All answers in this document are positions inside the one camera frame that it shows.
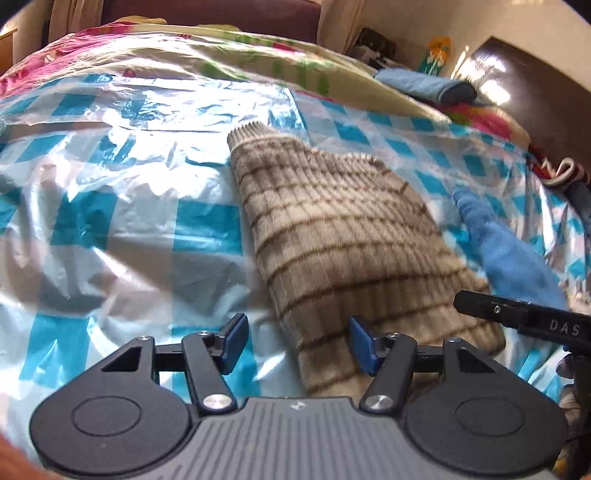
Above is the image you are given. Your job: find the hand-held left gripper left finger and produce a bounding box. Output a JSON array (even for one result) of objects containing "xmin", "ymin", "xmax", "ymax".
[{"xmin": 100, "ymin": 313, "xmax": 250, "ymax": 414}]

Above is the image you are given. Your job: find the dark clutter on shelf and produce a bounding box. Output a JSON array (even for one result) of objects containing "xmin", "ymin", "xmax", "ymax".
[{"xmin": 353, "ymin": 28, "xmax": 399, "ymax": 63}]

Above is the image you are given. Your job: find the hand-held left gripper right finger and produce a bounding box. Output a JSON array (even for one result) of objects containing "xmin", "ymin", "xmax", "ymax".
[{"xmin": 348, "ymin": 316, "xmax": 496, "ymax": 414}]

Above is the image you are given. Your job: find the dark wooden door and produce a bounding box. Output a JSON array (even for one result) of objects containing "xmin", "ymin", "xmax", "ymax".
[{"xmin": 455, "ymin": 37, "xmax": 591, "ymax": 155}]

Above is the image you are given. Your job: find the floral bed quilt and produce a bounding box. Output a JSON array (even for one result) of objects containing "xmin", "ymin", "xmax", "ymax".
[{"xmin": 0, "ymin": 21, "xmax": 532, "ymax": 144}]

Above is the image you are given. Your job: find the yellow-green pillow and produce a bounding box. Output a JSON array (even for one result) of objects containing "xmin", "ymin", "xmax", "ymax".
[{"xmin": 113, "ymin": 17, "xmax": 169, "ymax": 28}]

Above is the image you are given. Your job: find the beige curtain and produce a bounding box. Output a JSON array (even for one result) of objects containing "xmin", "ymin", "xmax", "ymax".
[{"xmin": 48, "ymin": 0, "xmax": 109, "ymax": 35}]

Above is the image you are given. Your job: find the beige striped knit sweater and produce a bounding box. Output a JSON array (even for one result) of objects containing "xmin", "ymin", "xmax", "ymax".
[{"xmin": 228, "ymin": 119, "xmax": 507, "ymax": 398}]

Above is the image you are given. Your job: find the green and yellow toy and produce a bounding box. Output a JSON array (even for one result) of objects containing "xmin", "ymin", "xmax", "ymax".
[{"xmin": 417, "ymin": 36, "xmax": 452, "ymax": 77}]

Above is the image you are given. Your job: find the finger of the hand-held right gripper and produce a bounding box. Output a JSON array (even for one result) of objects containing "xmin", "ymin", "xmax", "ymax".
[{"xmin": 454, "ymin": 290, "xmax": 591, "ymax": 357}]

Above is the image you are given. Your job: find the maroon headboard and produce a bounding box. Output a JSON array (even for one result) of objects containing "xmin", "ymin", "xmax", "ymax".
[{"xmin": 99, "ymin": 0, "xmax": 324, "ymax": 44}]

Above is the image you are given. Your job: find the teal fleece garment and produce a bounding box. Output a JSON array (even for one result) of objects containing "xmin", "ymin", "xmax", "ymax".
[{"xmin": 451, "ymin": 188, "xmax": 570, "ymax": 311}]

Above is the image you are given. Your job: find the red and white cloth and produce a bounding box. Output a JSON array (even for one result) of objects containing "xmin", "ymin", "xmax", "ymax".
[{"xmin": 529, "ymin": 145, "xmax": 591, "ymax": 188}]

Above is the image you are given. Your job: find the folded light blue cloth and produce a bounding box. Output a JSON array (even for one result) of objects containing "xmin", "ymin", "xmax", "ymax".
[{"xmin": 375, "ymin": 68, "xmax": 478, "ymax": 104}]

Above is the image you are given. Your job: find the blue checked plastic sheet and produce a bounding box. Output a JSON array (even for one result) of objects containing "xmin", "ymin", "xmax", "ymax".
[{"xmin": 0, "ymin": 71, "xmax": 591, "ymax": 444}]

